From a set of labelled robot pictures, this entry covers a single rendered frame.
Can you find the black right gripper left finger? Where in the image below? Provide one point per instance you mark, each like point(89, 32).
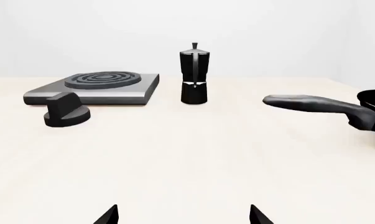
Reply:
point(110, 216)

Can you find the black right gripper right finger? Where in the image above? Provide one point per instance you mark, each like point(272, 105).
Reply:
point(257, 217)

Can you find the black stove knob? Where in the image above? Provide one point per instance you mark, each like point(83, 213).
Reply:
point(66, 112)

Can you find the grey single-burner stove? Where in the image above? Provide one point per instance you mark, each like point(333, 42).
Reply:
point(112, 89)

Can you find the black moka pot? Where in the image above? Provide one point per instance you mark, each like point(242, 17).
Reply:
point(194, 77)

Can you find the black frying pan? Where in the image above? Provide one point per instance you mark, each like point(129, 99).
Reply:
point(330, 106)

